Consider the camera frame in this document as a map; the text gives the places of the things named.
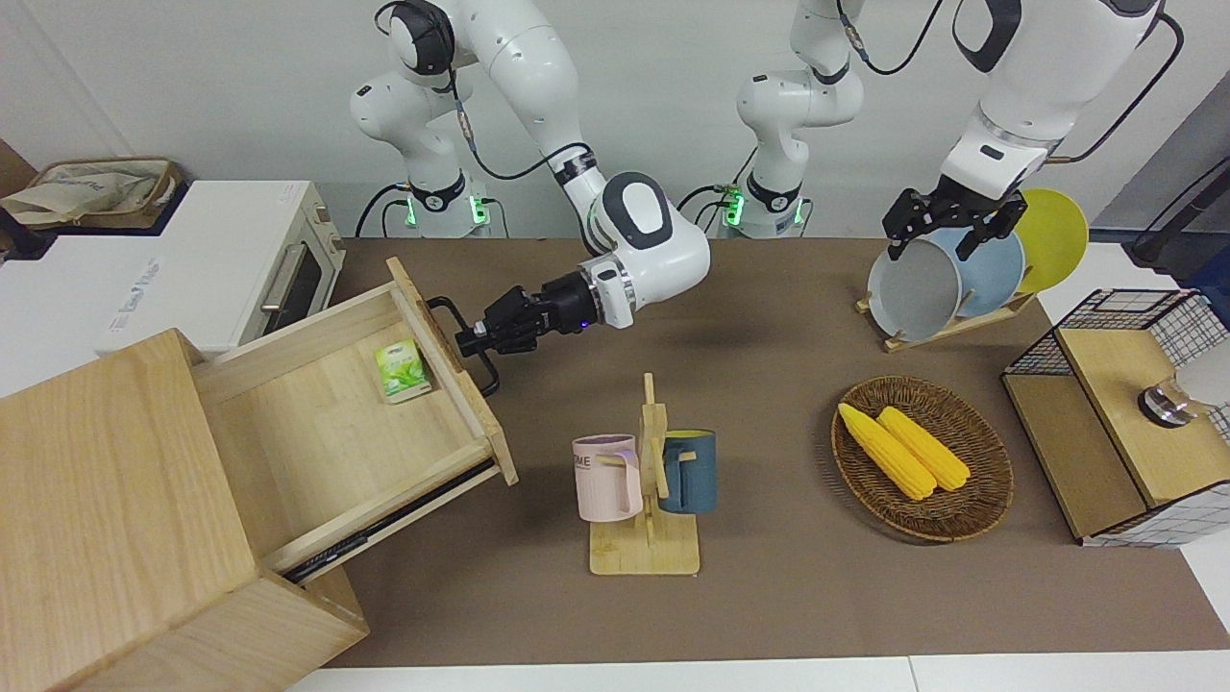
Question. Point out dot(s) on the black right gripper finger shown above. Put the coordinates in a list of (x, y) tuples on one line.
[(485, 317), (473, 346)]

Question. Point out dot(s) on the light blue plate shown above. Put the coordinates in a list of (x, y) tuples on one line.
[(995, 274)]

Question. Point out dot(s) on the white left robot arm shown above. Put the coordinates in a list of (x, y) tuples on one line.
[(1057, 58)]

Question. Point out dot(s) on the green tea box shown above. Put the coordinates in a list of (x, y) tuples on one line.
[(402, 370)]

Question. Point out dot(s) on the yellow plate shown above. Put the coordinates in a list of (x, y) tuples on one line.
[(1057, 240)]

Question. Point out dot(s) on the wooden plate rack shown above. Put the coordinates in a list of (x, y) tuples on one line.
[(961, 329)]

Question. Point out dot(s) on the dark blue mug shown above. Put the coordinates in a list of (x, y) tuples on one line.
[(694, 476)]

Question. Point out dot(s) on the light wooden cabinet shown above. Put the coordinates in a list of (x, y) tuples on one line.
[(96, 500)]

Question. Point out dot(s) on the light wooden drawer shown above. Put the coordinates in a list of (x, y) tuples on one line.
[(336, 432)]

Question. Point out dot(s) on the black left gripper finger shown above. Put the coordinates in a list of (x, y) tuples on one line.
[(972, 242), (898, 235)]

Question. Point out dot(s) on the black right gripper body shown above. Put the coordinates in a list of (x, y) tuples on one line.
[(538, 312)]

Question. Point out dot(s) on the black tripod stand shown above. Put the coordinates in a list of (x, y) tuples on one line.
[(1151, 248)]

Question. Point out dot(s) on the wooden mug rack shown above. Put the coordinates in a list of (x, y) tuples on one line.
[(644, 553)]

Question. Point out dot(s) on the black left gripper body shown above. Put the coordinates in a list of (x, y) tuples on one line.
[(961, 204)]

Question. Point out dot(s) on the brown wicker basket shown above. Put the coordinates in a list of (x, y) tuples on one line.
[(971, 500)]

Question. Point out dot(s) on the beige cloth bag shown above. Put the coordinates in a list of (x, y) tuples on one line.
[(96, 187)]

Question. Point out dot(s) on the grey plate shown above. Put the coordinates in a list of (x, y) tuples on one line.
[(913, 288)]

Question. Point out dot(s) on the yellow corn cob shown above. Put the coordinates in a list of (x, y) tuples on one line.
[(927, 450), (884, 450)]

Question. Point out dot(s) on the pink mug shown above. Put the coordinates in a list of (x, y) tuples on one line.
[(601, 481)]

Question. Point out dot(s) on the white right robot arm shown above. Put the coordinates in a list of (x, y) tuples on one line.
[(538, 58)]

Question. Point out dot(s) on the white toaster oven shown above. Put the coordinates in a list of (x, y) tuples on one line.
[(231, 221)]

